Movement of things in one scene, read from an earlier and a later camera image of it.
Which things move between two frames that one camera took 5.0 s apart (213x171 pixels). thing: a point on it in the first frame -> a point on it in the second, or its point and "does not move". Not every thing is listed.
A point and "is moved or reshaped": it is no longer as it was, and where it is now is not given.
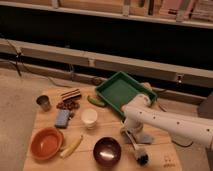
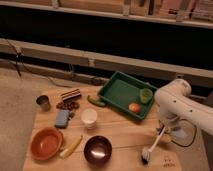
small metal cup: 45,102 does not move
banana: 70,149 does not move
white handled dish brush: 142,157 -> 146,153
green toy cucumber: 96,100 does not move
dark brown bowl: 107,152 is moved or reshaped
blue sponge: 62,118 does not move
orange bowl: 46,144 does not move
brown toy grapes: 68,104 does not move
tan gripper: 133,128 -> 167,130
